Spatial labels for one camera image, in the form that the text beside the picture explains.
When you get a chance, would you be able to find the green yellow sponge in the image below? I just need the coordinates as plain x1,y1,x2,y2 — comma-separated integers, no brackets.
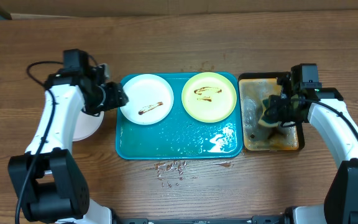
258,98,280,128

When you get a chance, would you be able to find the white plate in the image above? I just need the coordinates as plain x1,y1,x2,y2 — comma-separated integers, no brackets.
73,112,104,141
120,74,174,125

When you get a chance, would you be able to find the yellow plate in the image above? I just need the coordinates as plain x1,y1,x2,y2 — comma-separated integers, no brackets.
181,72,237,123

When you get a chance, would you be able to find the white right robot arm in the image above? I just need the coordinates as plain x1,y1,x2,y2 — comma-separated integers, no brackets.
261,74,358,224

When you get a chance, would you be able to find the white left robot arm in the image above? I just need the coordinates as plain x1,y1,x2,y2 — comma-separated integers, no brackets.
7,63,128,223

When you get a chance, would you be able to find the black baking tray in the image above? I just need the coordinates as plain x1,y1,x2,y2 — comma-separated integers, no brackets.
238,72,305,151

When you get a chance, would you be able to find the teal plastic tray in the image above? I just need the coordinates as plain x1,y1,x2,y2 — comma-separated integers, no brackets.
116,72,244,160

